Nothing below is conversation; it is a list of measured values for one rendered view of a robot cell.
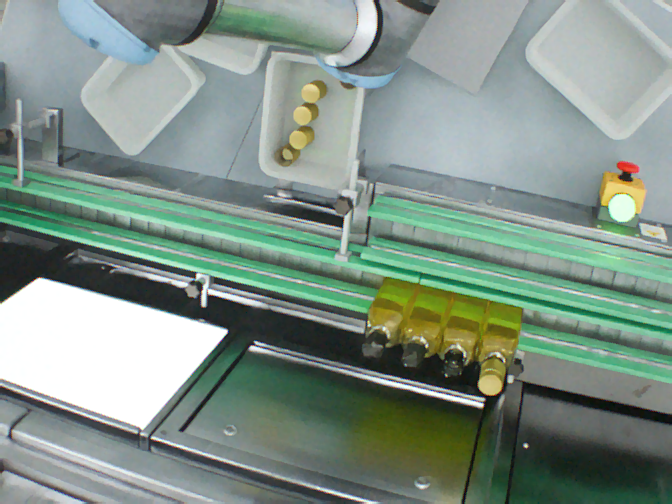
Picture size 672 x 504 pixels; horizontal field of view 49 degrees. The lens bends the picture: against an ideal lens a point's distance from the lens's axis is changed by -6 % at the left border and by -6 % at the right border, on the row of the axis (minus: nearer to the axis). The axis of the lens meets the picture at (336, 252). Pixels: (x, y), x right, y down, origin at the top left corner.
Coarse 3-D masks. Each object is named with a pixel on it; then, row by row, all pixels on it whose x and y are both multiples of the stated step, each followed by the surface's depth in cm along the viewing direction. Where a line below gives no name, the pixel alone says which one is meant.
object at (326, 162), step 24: (288, 72) 137; (312, 72) 136; (264, 96) 132; (288, 96) 139; (336, 96) 136; (360, 96) 128; (264, 120) 134; (288, 120) 140; (336, 120) 138; (360, 120) 130; (264, 144) 136; (312, 144) 141; (336, 144) 140; (264, 168) 137; (288, 168) 139; (312, 168) 140; (336, 168) 141
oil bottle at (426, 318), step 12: (420, 288) 124; (432, 288) 124; (420, 300) 120; (432, 300) 121; (444, 300) 121; (420, 312) 116; (432, 312) 117; (444, 312) 118; (408, 324) 114; (420, 324) 113; (432, 324) 114; (408, 336) 113; (420, 336) 112; (432, 336) 112; (432, 348) 113
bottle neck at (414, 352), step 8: (416, 336) 112; (408, 344) 111; (416, 344) 110; (424, 344) 111; (408, 352) 108; (416, 352) 108; (424, 352) 110; (408, 360) 110; (416, 360) 111; (408, 368) 109; (416, 368) 109
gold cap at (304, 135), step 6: (300, 126) 140; (306, 126) 139; (294, 132) 136; (300, 132) 136; (306, 132) 137; (312, 132) 139; (294, 138) 137; (300, 138) 136; (306, 138) 136; (312, 138) 139; (294, 144) 137; (300, 144) 137; (306, 144) 137
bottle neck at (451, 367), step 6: (450, 348) 111; (456, 348) 110; (462, 348) 111; (450, 354) 109; (456, 354) 109; (462, 354) 110; (444, 360) 108; (450, 360) 107; (456, 360) 108; (462, 360) 109; (444, 366) 108; (450, 366) 110; (456, 366) 107; (462, 366) 108; (444, 372) 108; (450, 372) 109; (456, 372) 108; (450, 378) 108
